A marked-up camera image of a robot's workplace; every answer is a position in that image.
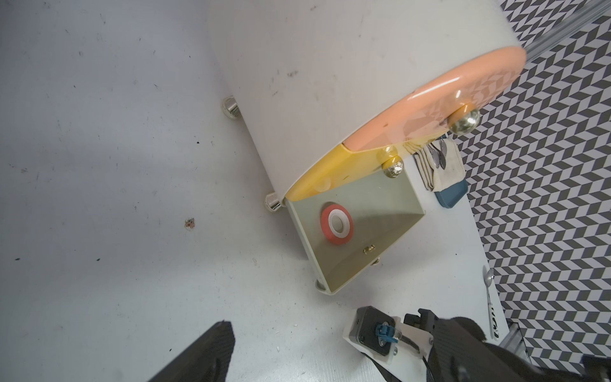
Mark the loose metal spoon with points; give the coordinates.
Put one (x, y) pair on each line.
(488, 280)

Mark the white round drawer cabinet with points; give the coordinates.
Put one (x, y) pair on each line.
(308, 74)

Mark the red tape roll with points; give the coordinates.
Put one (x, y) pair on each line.
(336, 224)

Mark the teal tray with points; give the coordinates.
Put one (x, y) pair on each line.
(450, 196)

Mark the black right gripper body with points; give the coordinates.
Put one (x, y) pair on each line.
(595, 369)

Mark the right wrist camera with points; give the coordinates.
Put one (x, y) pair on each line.
(382, 337)

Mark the orange top drawer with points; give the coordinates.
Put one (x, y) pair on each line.
(433, 107)

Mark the yellow drawer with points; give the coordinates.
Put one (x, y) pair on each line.
(342, 166)

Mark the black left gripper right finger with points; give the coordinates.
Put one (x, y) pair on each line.
(461, 353)

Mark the beige folded cloth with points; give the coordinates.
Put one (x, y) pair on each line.
(440, 165)

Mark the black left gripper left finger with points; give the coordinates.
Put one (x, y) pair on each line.
(205, 360)

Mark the grey bottom drawer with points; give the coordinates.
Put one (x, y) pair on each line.
(382, 209)

